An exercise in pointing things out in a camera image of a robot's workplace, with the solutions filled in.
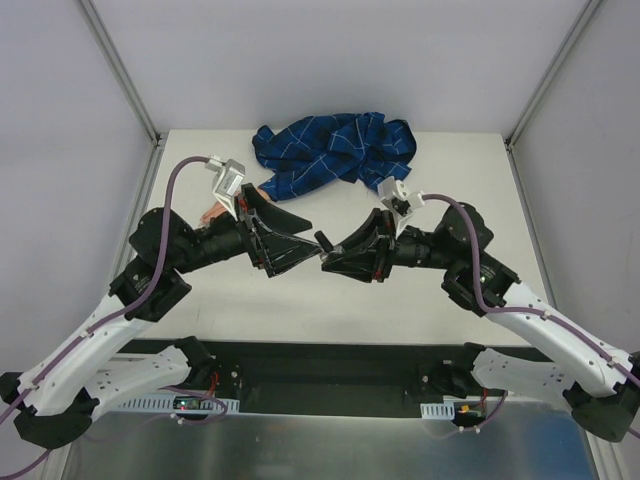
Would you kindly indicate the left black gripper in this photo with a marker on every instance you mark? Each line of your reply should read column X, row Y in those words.
column 254, row 239

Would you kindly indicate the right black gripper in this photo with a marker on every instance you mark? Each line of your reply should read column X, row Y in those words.
column 387, row 245

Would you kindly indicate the glitter nail polish bottle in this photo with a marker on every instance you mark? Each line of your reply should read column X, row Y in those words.
column 330, row 256

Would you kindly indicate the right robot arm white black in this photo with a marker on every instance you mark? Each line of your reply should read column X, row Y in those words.
column 596, row 383

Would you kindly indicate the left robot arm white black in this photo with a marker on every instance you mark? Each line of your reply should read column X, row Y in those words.
column 60, row 398

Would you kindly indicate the mannequin hand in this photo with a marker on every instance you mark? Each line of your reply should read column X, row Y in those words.
column 212, row 213

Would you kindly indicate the blue plaid shirt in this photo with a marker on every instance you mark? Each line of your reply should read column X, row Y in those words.
column 314, row 151

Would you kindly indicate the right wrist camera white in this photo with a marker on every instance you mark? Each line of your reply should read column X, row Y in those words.
column 399, row 200

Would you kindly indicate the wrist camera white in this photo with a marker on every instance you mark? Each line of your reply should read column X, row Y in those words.
column 228, row 177
column 399, row 200

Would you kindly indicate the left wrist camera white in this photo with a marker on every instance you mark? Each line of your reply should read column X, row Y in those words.
column 228, row 177

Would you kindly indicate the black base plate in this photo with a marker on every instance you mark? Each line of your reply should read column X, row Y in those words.
column 344, row 380

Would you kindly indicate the right white cable duct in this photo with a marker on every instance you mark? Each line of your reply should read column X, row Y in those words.
column 445, row 410

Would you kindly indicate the white cable duct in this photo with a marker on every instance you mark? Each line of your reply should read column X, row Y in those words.
column 445, row 410
column 176, row 403

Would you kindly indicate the right aluminium frame post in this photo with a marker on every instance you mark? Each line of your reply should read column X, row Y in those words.
column 586, row 16

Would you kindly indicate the aluminium frame post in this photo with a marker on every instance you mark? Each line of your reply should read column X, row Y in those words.
column 119, row 71
column 586, row 16

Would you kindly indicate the left white cable duct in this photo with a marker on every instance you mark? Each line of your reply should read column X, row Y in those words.
column 176, row 403

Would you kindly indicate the left aluminium frame post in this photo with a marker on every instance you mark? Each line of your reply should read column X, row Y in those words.
column 119, row 71

